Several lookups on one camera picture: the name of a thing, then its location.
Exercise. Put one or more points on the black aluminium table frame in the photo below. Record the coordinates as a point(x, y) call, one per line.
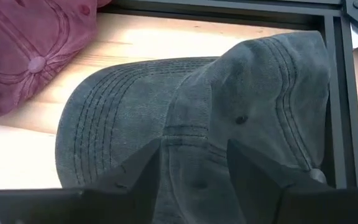
point(343, 93)

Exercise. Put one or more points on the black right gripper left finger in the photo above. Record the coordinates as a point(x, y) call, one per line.
point(135, 186)

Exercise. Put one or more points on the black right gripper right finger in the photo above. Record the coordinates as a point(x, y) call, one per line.
point(253, 186)

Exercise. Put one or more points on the grey washed baseball cap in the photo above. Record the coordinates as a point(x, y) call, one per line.
point(197, 93)

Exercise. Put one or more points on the maroon baseball cap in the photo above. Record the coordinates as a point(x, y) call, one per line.
point(26, 46)

